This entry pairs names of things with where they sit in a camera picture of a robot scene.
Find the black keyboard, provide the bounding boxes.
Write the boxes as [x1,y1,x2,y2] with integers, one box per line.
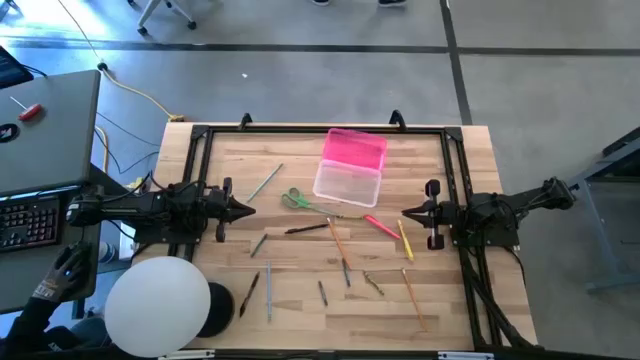
[0,193,62,253]

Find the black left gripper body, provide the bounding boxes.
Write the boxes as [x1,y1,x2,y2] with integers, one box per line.
[199,176,234,244]

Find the yellow floor cable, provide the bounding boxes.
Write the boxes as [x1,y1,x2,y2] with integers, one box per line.
[56,0,187,124]

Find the grey-green pencil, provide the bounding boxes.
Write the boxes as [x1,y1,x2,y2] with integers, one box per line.
[246,163,285,204]

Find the black round disc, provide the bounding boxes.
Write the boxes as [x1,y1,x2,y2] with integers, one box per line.
[196,281,236,339]

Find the green-handled scissors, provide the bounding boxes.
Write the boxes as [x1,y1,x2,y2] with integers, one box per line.
[280,187,364,221]

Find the person's hand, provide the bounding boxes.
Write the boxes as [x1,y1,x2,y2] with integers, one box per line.
[31,241,94,304]

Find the grey-blue metal stand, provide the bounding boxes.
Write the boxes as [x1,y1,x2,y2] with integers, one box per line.
[567,124,640,295]

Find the green crayon yellow label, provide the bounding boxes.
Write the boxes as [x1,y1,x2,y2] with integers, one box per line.
[362,270,386,297]

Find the black tablet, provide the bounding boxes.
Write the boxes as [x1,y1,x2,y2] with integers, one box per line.
[0,44,35,90]

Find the dark brown pen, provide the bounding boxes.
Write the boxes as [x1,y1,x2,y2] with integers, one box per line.
[238,271,262,319]

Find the office chair base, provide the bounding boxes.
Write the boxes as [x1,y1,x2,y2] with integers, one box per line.
[126,0,198,37]

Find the yellow power plug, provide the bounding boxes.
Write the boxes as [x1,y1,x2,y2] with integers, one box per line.
[124,175,150,195]

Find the white edge bracket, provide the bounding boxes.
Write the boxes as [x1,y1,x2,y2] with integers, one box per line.
[437,351,496,360]
[158,349,216,360]

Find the orange pencil pink eraser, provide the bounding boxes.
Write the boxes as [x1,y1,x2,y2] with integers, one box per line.
[401,267,429,333]

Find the black pen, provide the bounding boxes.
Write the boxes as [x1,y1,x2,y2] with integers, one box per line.
[284,223,330,236]

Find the yellow pen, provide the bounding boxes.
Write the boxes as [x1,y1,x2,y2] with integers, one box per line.
[396,219,416,263]

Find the grey desk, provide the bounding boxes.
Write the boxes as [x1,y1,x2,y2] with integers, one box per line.
[0,69,102,197]
[0,182,105,316]

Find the red-handled tool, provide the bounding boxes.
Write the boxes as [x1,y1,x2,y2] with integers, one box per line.
[9,95,44,123]

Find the teal crayon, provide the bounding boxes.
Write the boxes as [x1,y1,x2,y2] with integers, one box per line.
[249,233,269,259]

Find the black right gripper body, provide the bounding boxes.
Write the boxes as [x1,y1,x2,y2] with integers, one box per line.
[423,178,457,252]

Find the white round globe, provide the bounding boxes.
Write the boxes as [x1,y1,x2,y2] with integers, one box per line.
[103,255,213,360]

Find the clear box with pink lid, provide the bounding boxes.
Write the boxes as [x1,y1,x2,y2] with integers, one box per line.
[312,127,389,209]

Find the orange pencil silver ferrule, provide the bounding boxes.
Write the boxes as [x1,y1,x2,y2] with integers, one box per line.
[326,217,353,270]

